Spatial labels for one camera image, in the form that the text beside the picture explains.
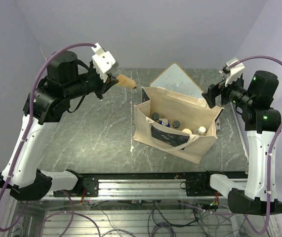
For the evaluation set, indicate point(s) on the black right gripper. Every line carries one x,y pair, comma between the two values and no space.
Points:
215,90

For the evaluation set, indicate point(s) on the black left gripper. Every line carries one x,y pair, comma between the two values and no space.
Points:
110,81

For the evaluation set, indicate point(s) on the beige squeeze tube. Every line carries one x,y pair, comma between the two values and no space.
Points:
126,82

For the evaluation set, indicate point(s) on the cream canvas tote bag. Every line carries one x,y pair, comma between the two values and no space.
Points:
190,111

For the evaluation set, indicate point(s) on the cream cylindrical bottle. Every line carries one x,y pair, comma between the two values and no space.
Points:
186,130

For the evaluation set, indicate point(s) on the orange blue spray bottle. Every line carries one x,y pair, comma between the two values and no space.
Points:
164,122

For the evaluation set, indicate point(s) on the clear bottle with dark cap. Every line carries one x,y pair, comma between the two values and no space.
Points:
155,117

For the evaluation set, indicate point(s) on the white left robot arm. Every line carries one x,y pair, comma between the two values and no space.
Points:
67,78

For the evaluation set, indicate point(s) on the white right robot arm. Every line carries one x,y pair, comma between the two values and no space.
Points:
259,197

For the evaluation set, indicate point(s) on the yellow-framed small whiteboard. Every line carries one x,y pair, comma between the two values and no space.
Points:
174,78

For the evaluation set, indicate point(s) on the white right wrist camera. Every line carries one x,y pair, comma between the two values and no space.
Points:
232,71

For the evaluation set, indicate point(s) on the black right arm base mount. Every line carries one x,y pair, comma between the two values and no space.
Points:
197,184

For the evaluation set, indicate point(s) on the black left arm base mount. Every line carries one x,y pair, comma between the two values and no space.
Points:
86,187

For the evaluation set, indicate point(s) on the aluminium front frame rail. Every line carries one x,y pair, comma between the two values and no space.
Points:
109,189

